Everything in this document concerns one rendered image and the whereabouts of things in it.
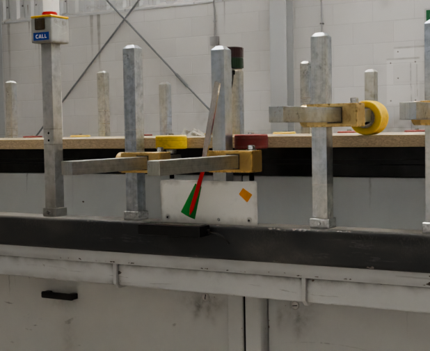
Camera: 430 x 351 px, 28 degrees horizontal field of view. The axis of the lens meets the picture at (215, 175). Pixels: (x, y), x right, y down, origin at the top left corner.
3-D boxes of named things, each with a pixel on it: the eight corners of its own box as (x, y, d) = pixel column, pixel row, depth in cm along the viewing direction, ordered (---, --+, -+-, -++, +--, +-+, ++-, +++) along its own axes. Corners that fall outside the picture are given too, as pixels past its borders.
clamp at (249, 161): (252, 173, 197) (252, 150, 197) (200, 172, 204) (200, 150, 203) (263, 171, 202) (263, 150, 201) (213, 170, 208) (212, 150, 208)
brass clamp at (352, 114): (355, 126, 183) (355, 102, 183) (297, 127, 190) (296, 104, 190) (366, 126, 189) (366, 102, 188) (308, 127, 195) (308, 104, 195)
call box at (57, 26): (51, 44, 223) (51, 13, 222) (30, 46, 226) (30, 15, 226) (69, 46, 229) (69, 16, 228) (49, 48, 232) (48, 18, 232)
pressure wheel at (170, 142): (191, 178, 221) (190, 133, 220) (161, 180, 218) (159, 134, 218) (182, 177, 228) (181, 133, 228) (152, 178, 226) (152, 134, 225)
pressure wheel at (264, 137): (259, 182, 202) (258, 131, 201) (228, 181, 206) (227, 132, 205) (274, 180, 209) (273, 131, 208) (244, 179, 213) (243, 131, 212)
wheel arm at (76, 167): (73, 179, 186) (72, 159, 186) (60, 179, 188) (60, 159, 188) (181, 169, 224) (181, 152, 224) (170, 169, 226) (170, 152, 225)
